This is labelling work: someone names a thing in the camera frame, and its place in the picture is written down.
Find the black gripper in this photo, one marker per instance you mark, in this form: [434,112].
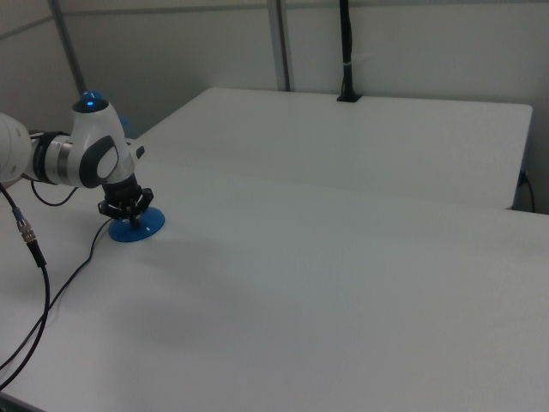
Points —
[123,191]

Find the blue desk lamp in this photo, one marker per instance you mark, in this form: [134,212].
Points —
[148,225]

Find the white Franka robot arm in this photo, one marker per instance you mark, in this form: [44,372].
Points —
[86,146]

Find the black pole with clamp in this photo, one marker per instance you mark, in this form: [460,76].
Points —
[346,51]

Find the grey metal frame post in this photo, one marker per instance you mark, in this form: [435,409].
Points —
[282,43]
[70,47]

